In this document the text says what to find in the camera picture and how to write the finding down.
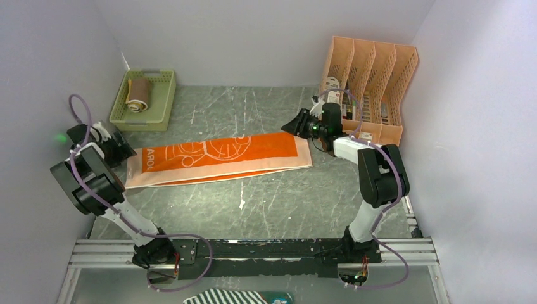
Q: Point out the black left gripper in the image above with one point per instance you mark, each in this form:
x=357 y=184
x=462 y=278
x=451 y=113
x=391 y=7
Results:
x=124 y=152

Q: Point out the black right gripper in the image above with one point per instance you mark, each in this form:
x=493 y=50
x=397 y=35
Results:
x=297 y=125

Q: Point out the yellow brown bear towel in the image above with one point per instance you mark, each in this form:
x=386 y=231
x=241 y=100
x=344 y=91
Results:
x=138 y=96

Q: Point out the green perforated plastic basket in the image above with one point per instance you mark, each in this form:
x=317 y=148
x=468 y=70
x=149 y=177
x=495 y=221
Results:
x=157 y=116

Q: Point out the orange and cream towel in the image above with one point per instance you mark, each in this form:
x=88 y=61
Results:
x=216 y=160

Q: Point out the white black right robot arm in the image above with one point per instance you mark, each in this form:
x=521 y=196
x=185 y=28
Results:
x=382 y=176

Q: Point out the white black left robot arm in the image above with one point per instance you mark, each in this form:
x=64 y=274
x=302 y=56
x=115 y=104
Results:
x=88 y=180

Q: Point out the white red stationery box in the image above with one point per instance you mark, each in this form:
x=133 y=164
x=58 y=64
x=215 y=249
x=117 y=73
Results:
x=333 y=97

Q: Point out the white hanging card package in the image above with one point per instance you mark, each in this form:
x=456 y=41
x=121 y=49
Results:
x=332 y=84

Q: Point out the pink plastic file organizer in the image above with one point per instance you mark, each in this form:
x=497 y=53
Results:
x=378 y=75

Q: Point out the teal patterned cloth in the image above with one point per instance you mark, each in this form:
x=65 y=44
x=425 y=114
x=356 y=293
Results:
x=276 y=297

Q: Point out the black white striped cloth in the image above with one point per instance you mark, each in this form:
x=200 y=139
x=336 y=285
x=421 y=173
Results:
x=223 y=296

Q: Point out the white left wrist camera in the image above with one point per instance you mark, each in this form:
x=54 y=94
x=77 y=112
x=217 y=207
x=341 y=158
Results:
x=99 y=132

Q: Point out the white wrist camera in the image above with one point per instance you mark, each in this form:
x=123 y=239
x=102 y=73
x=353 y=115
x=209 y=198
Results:
x=316 y=109
x=99 y=132

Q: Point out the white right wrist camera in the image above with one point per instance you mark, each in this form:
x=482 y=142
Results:
x=316 y=109

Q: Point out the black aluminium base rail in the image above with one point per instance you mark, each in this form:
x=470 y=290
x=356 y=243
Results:
x=323 y=257

